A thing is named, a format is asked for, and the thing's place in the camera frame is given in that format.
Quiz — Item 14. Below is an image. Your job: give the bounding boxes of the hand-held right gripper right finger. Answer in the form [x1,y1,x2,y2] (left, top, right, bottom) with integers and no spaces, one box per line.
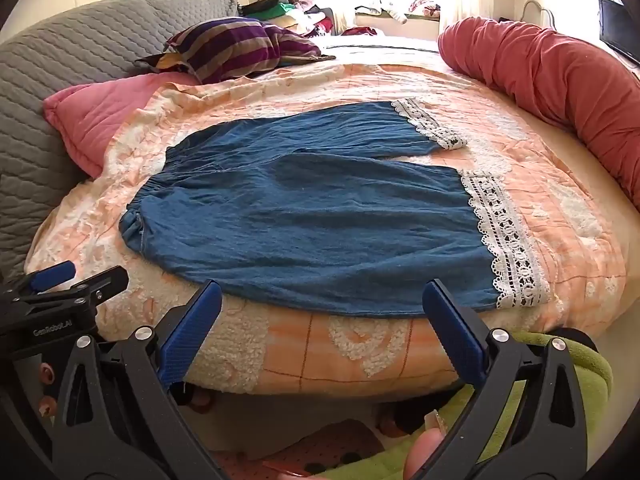
[414,279,592,480]

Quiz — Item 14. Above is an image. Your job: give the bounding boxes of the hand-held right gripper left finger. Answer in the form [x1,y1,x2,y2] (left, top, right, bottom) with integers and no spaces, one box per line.
[30,280,224,480]

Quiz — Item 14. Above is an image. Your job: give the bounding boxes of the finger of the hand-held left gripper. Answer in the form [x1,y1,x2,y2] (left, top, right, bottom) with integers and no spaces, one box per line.
[0,261,77,306]
[35,266,129,311]

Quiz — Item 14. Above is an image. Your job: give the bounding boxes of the blue pants with lace hems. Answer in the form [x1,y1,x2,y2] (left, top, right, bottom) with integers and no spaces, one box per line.
[119,97,556,317]

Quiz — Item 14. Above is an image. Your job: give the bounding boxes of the person's left hand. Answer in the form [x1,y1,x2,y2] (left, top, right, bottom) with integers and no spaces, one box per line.
[35,360,63,421]

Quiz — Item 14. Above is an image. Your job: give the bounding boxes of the person's right hand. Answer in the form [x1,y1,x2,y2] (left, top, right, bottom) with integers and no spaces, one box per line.
[404,409,451,480]

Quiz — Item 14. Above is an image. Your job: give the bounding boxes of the peach patterned quilt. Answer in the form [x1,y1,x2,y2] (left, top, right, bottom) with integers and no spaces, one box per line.
[25,62,628,395]

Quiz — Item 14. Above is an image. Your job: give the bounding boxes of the pink perforated slipper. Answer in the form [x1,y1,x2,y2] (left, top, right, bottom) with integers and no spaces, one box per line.
[212,410,408,480]

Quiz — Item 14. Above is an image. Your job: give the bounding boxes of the pink pillow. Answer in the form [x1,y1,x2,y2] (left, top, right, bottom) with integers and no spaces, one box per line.
[42,72,201,180]

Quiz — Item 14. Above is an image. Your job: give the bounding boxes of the grey quilted headboard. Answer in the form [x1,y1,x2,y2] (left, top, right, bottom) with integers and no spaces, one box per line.
[0,0,241,281]

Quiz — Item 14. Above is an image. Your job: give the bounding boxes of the purple striped blanket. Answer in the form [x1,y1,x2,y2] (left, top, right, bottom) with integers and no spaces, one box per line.
[134,17,337,85]

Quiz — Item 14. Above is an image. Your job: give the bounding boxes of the red bolster cushion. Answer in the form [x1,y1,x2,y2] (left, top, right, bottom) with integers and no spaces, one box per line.
[438,16,640,221]

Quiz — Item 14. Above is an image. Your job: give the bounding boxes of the white bed sheet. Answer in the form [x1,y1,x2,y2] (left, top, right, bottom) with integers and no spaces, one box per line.
[315,34,443,67]

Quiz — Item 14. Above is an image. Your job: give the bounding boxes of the pile of clothes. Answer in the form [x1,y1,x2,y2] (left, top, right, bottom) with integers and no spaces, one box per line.
[239,0,353,38]

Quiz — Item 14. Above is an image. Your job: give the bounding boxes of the clothes on window sill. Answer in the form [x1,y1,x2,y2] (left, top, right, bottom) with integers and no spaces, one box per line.
[354,0,442,26]

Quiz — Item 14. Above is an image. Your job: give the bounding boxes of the black monitor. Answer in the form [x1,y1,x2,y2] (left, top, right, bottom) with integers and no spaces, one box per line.
[598,0,640,69]

